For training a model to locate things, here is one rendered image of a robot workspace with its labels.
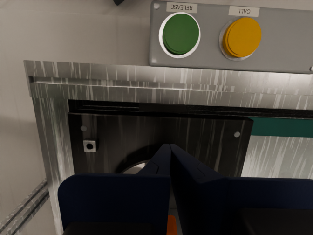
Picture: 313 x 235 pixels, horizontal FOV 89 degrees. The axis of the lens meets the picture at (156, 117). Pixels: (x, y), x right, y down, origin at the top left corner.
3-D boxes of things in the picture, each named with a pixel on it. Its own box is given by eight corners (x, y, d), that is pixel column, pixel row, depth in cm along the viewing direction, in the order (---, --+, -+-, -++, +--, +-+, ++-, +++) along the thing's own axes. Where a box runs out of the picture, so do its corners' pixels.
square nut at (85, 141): (85, 137, 21) (82, 140, 20) (98, 137, 21) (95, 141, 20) (86, 148, 21) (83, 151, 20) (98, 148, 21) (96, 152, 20)
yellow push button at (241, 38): (221, 21, 19) (229, 15, 17) (255, 23, 19) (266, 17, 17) (216, 57, 20) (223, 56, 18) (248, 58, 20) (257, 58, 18)
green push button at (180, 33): (162, 17, 19) (164, 11, 17) (196, 19, 19) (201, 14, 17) (160, 54, 20) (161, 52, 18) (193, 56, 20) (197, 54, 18)
